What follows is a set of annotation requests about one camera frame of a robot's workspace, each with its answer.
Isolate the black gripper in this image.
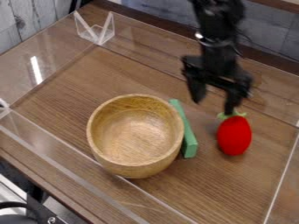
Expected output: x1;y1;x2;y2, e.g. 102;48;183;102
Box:
182;55;253;116

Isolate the red felt strawberry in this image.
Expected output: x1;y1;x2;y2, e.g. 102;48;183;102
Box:
217;113;253;156

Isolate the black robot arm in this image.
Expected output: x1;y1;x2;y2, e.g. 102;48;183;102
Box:
182;0;254;117

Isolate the green rectangular block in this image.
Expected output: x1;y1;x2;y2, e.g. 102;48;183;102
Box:
170;99;199;158

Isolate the wooden bowl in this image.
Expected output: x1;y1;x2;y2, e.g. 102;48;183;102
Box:
87;94;183;179

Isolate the clear acrylic enclosure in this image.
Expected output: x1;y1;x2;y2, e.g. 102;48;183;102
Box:
0;16;299;224

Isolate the black metal bracket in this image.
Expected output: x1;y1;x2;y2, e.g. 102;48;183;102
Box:
26;195;69;224

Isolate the black cable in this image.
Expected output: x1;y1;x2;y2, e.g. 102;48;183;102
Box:
0;201;30;212

